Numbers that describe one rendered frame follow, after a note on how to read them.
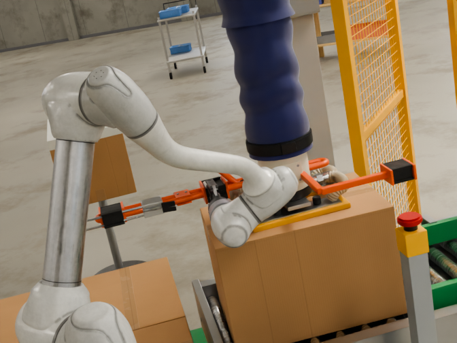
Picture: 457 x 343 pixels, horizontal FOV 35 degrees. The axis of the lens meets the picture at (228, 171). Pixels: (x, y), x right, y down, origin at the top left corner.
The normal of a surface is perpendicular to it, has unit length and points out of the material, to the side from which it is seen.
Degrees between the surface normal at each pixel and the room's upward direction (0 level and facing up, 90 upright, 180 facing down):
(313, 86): 90
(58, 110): 72
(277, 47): 77
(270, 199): 102
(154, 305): 0
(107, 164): 90
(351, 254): 90
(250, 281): 90
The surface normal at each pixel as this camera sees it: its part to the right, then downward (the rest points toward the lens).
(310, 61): 0.20, 0.27
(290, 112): 0.40, -0.01
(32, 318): -0.63, -0.11
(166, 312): -0.18, -0.93
